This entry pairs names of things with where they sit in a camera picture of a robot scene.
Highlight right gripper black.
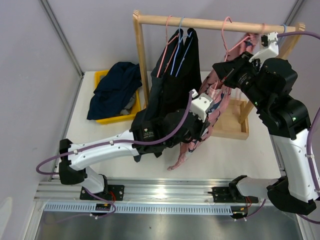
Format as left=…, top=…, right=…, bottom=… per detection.
left=213, top=51, right=270, bottom=111

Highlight pink patterned shorts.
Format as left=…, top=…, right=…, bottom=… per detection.
left=167, top=33, right=259, bottom=171

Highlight black shorts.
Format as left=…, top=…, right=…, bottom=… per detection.
left=159, top=28, right=202, bottom=117

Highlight grey shorts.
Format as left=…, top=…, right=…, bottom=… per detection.
left=120, top=94, right=136, bottom=116

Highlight navy blue shorts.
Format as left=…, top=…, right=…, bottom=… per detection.
left=87, top=61, right=142, bottom=120

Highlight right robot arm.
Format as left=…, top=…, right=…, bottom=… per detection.
left=213, top=52, right=320, bottom=216

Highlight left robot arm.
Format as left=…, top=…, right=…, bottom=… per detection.
left=58, top=109, right=209, bottom=200

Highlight dark teal shorts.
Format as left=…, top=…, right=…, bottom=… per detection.
left=129, top=28, right=185, bottom=163

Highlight wooden clothes rack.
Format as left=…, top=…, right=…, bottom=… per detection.
left=132, top=10, right=306, bottom=140

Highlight aluminium corner profile right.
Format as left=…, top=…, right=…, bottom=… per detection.
left=283, top=0, right=309, bottom=26

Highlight aluminium corner profile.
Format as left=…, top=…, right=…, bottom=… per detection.
left=283, top=0, right=309, bottom=26
left=38, top=0, right=85, bottom=78

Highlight yellow plastic bin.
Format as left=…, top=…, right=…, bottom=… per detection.
left=94, top=70, right=142, bottom=125

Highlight aluminium corner profile left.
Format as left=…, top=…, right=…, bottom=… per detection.
left=38, top=0, right=85, bottom=78

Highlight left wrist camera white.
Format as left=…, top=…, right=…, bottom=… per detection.
left=189, top=90, right=214, bottom=123

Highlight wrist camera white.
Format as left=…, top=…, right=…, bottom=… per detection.
left=249, top=32, right=279, bottom=64
left=189, top=90, right=214, bottom=123

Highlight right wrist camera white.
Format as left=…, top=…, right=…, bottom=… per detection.
left=249, top=32, right=279, bottom=64

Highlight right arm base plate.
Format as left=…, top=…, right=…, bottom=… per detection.
left=207, top=186, right=259, bottom=204

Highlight aluminium mounting rail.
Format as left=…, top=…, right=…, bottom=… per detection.
left=33, top=178, right=230, bottom=204

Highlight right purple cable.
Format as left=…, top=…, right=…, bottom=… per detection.
left=232, top=31, right=320, bottom=225

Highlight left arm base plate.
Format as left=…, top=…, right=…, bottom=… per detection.
left=79, top=184, right=125, bottom=201

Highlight white slotted cable duct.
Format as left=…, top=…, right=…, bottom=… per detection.
left=43, top=202, right=233, bottom=216

